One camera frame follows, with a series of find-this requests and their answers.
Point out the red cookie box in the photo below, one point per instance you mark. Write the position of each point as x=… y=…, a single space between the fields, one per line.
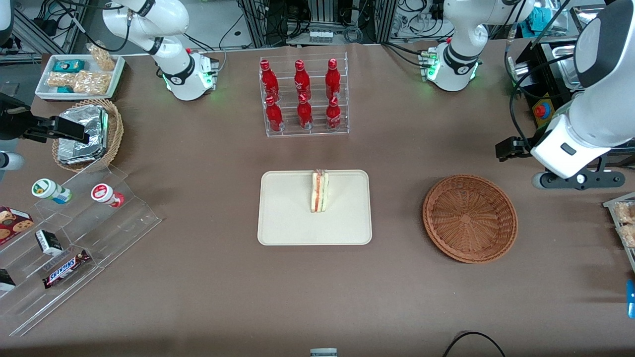
x=14 y=224

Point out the red cola bottle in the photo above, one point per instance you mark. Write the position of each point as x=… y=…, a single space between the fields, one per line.
x=274 y=116
x=302 y=82
x=269 y=82
x=333 y=115
x=333 y=82
x=304 y=114

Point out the silver foil packet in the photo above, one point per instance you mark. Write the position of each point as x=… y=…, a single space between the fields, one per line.
x=79 y=152
x=92 y=119

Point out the small black white box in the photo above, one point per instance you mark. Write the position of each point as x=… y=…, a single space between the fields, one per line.
x=48 y=242

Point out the clear acrylic bottle rack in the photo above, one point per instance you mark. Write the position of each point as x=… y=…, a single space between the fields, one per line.
x=317 y=134

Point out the black white packet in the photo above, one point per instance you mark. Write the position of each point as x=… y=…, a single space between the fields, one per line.
x=6 y=280

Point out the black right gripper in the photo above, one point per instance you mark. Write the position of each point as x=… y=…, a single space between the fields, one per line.
x=14 y=125

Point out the white rectangular snack tray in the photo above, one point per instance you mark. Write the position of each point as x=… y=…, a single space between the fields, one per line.
x=44 y=91

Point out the large teal snack packet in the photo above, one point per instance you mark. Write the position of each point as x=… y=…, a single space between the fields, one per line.
x=68 y=66

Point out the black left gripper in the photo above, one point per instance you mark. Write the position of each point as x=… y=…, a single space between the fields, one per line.
x=511 y=148

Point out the Snickers chocolate bar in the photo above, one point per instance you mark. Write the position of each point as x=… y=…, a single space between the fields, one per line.
x=65 y=268

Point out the shiny metal tray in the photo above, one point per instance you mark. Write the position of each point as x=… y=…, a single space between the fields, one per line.
x=569 y=67

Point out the beige plastic tray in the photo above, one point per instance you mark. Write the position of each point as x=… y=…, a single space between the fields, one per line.
x=287 y=213

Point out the small teal snack packet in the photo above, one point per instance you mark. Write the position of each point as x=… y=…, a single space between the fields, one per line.
x=65 y=89

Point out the teal bag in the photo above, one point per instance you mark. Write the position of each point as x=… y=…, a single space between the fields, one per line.
x=538 y=19

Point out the grey connector block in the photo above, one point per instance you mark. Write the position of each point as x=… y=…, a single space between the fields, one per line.
x=320 y=36

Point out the grey tray with snacks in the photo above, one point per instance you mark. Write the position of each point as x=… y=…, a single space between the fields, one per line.
x=611 y=202

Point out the clear acrylic stepped stand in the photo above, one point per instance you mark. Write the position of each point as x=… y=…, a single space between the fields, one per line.
x=114 y=233

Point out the blue object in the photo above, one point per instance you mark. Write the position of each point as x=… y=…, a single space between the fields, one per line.
x=631 y=300

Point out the red emergency stop button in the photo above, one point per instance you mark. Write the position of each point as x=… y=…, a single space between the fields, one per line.
x=542 y=110

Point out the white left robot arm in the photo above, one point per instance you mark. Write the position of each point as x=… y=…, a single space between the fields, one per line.
x=595 y=109

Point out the triangle sandwich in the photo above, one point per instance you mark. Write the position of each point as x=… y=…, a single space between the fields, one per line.
x=320 y=193

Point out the red lid yogurt cup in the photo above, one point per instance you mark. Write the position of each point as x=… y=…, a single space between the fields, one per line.
x=105 y=194

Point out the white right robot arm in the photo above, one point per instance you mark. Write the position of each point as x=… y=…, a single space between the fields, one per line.
x=171 y=39

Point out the black machine with yellow labels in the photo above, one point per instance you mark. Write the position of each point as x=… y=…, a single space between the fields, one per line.
x=545 y=79

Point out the green lid yogurt cup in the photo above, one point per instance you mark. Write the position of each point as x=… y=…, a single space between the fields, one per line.
x=49 y=190

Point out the grey metal object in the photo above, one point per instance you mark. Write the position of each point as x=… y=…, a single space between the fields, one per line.
x=323 y=352

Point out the flat brown wicker basket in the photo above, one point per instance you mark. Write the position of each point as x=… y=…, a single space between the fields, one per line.
x=469 y=218

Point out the clear bag of nut snack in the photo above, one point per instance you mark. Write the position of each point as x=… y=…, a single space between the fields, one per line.
x=92 y=83
x=103 y=58
x=60 y=79

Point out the clear bag of puffed snack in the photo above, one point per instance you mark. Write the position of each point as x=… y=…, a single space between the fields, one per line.
x=625 y=212
x=629 y=236

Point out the deep tan wicker basket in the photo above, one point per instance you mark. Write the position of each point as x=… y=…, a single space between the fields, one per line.
x=115 y=134

